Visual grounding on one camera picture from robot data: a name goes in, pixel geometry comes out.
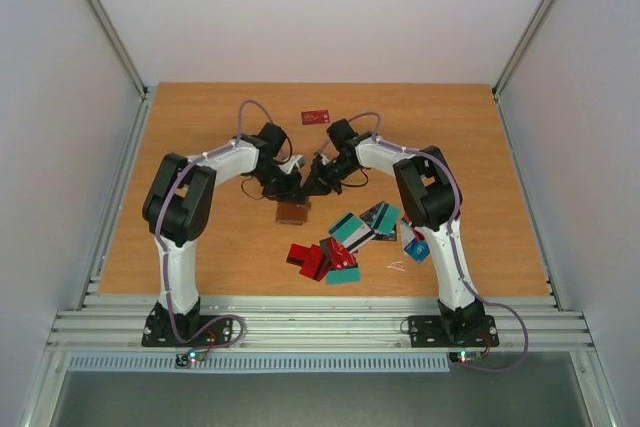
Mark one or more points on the right circuit board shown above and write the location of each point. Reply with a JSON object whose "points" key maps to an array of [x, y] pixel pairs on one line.
{"points": [[466, 357]]}

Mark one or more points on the dark red striped card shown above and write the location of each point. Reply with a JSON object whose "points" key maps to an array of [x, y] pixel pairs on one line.
{"points": [[298, 255]]}

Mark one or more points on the circuit board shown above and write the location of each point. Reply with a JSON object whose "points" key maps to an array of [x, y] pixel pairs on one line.
{"points": [[466, 357], [191, 358]]}

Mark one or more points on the grey slotted cable duct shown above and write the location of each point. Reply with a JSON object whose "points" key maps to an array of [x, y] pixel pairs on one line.
{"points": [[261, 363]]}

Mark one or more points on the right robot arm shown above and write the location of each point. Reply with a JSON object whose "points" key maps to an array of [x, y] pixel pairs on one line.
{"points": [[430, 198]]}

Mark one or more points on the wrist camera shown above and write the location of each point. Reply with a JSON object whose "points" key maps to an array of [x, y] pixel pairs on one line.
{"points": [[321, 156], [294, 163]]}

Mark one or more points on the white card with stripe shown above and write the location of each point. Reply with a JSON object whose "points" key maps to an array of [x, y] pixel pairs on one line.
{"points": [[409, 232]]}

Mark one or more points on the aluminium frame rails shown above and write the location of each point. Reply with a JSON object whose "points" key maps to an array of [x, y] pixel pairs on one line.
{"points": [[318, 324]]}

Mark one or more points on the left frame post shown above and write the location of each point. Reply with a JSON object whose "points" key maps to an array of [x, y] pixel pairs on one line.
{"points": [[107, 26]]}

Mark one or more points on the blue card right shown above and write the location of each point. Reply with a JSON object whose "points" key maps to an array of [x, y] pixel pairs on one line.
{"points": [[418, 250]]}

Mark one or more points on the right frame post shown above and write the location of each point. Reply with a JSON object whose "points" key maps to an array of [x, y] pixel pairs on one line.
{"points": [[532, 28]]}

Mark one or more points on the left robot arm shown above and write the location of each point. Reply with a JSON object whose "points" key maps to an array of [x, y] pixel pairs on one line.
{"points": [[177, 210]]}

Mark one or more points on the frame post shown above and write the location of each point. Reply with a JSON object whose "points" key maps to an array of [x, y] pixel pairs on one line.
{"points": [[107, 26], [532, 28]]}

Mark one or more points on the black card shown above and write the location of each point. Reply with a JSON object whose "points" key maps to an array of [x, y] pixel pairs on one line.
{"points": [[370, 214]]}

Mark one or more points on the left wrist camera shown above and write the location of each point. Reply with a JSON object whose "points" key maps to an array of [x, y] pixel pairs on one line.
{"points": [[294, 163]]}

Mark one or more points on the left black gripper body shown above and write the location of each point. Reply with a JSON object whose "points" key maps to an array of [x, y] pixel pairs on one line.
{"points": [[276, 184]]}

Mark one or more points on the white card centre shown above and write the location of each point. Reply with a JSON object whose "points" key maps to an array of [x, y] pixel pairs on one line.
{"points": [[359, 238]]}

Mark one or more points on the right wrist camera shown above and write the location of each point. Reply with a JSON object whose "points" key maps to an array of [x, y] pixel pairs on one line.
{"points": [[321, 156]]}

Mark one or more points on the teal card bottom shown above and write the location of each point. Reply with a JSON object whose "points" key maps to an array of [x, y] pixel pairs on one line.
{"points": [[345, 227]]}

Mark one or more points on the red card left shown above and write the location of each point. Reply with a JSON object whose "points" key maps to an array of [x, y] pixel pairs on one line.
{"points": [[316, 265]]}

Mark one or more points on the left circuit board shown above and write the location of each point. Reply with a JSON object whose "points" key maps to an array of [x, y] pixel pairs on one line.
{"points": [[191, 358]]}

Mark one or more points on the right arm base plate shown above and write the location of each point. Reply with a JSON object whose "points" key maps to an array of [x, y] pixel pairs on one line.
{"points": [[427, 331]]}

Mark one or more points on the lone red card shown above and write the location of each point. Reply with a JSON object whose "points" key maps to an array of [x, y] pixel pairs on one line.
{"points": [[315, 117]]}

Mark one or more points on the brown leather card holder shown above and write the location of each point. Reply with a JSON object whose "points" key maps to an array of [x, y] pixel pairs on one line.
{"points": [[292, 213]]}

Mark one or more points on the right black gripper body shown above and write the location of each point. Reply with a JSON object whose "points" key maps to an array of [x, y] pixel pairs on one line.
{"points": [[323, 174]]}

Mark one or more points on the teal card with stripe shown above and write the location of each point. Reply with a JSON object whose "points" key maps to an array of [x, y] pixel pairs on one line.
{"points": [[385, 219]]}

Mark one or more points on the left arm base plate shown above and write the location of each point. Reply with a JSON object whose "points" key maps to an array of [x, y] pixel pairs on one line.
{"points": [[220, 329]]}

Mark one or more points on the small red card top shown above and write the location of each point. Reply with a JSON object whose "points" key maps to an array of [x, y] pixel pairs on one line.
{"points": [[339, 256]]}

